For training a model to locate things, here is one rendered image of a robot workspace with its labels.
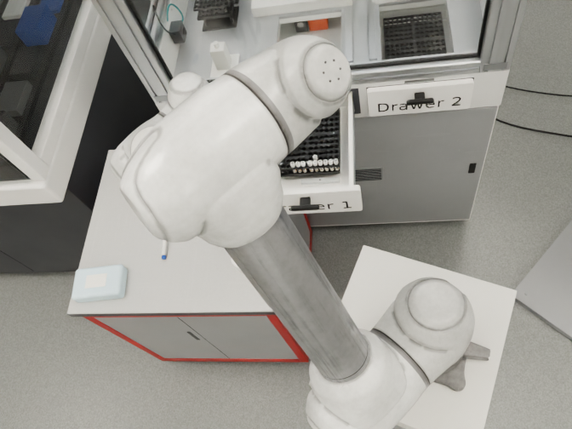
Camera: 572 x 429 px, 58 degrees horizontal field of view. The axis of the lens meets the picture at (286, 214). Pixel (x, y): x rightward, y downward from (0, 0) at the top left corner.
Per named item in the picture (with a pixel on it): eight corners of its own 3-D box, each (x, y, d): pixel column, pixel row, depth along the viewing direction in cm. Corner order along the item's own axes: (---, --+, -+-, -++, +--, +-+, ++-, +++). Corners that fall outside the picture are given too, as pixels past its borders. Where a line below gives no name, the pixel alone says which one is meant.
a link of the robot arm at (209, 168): (439, 400, 102) (363, 485, 97) (383, 356, 115) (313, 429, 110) (270, 74, 56) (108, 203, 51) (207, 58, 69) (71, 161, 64)
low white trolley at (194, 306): (314, 369, 203) (274, 311, 138) (168, 368, 215) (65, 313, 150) (317, 237, 231) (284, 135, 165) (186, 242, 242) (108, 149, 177)
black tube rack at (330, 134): (340, 178, 145) (339, 165, 139) (279, 181, 148) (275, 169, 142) (340, 115, 155) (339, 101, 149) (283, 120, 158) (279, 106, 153)
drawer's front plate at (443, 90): (469, 108, 149) (474, 82, 140) (368, 117, 155) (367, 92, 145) (469, 104, 150) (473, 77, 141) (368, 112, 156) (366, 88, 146)
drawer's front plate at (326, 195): (363, 210, 140) (360, 190, 131) (260, 215, 146) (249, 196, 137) (363, 205, 141) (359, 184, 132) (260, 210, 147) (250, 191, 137)
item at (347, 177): (356, 203, 140) (354, 191, 135) (264, 207, 145) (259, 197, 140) (354, 89, 159) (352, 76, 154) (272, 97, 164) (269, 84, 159)
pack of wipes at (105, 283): (128, 268, 153) (122, 262, 149) (125, 299, 148) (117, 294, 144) (82, 273, 155) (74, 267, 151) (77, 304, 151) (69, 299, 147)
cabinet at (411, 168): (471, 228, 219) (505, 105, 150) (238, 237, 238) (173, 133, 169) (449, 61, 263) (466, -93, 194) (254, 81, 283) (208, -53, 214)
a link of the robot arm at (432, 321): (483, 334, 112) (501, 299, 93) (428, 396, 108) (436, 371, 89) (425, 287, 120) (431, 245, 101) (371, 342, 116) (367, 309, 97)
